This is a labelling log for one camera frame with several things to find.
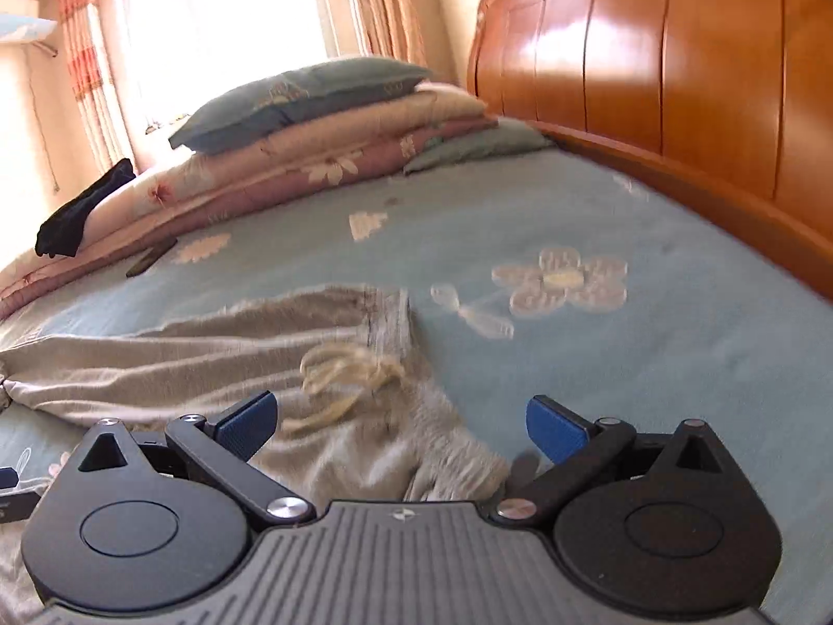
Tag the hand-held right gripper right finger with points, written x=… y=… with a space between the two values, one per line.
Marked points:
x=553 y=428

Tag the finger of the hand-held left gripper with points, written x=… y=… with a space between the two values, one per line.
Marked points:
x=9 y=478

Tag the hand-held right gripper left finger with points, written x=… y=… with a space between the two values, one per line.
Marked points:
x=247 y=426

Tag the grey sweatpants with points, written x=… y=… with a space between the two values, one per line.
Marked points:
x=228 y=351

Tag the blue floral bed sheet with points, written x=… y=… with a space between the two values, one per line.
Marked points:
x=618 y=371

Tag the black phone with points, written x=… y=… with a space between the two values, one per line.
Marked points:
x=151 y=259

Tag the folded pink floral quilt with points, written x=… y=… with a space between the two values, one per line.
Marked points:
x=260 y=169

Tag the black garment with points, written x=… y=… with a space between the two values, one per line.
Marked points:
x=78 y=215

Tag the flat teal pillow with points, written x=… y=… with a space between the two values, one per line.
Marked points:
x=475 y=146

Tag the plump teal pillow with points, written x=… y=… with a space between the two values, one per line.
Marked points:
x=299 y=97

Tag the wooden bed headboard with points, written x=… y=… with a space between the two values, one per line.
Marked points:
x=651 y=65

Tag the patterned orange curtain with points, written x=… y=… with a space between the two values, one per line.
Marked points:
x=384 y=0
x=88 y=58

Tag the window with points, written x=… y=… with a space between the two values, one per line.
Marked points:
x=228 y=19

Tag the wall air conditioner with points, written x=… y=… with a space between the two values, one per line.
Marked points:
x=23 y=23

